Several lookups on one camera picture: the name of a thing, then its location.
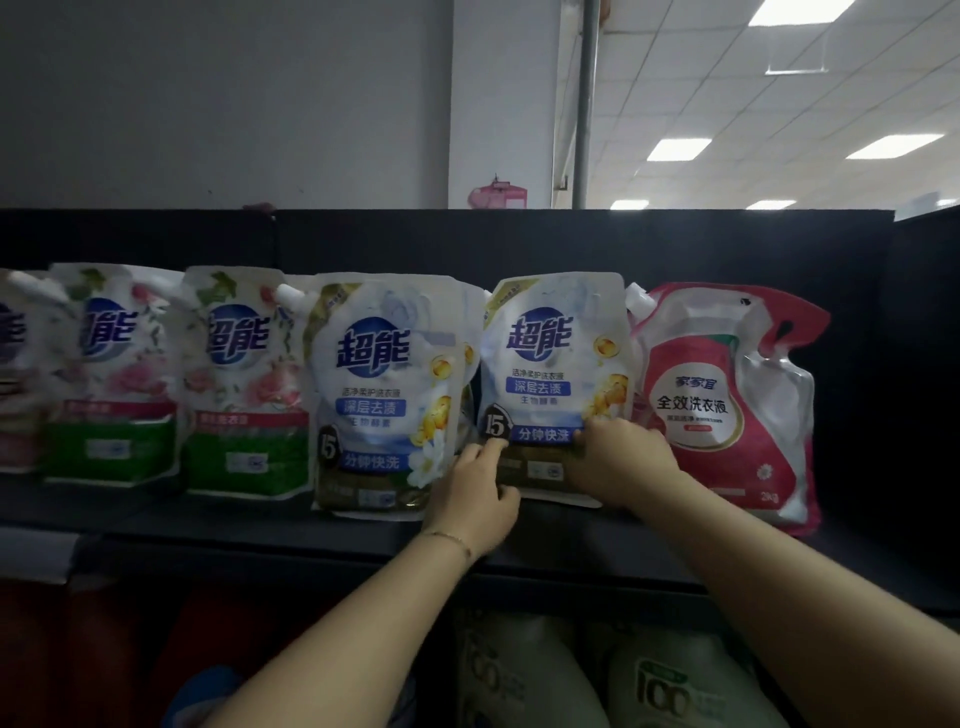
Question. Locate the person's left hand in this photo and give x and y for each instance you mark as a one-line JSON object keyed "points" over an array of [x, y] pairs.
{"points": [[472, 502]]}

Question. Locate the person's right hand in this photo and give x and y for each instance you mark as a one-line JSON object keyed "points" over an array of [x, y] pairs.
{"points": [[622, 465]]}

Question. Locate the white blue Chaoneng pouch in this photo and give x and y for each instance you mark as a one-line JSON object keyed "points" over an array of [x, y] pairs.
{"points": [[382, 375], [555, 352]]}

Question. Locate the dark metal shelf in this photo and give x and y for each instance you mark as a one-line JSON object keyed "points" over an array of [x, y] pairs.
{"points": [[525, 240]]}

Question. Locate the person's right forearm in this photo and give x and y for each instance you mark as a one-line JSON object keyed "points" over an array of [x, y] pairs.
{"points": [[810, 600]]}

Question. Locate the person's left forearm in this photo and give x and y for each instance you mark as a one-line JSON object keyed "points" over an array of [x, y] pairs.
{"points": [[337, 652]]}

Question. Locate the ceiling light panel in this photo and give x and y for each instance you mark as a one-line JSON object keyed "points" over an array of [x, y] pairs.
{"points": [[630, 205], [801, 11], [895, 146], [771, 204], [679, 149]]}

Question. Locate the pink bagged item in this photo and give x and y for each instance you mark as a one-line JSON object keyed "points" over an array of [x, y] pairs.
{"points": [[499, 195]]}

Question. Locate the grey vertical pole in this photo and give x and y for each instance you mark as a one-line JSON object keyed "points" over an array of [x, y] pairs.
{"points": [[585, 105]]}

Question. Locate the pink sticky note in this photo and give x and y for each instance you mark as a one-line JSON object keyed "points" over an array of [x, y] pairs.
{"points": [[259, 208]]}

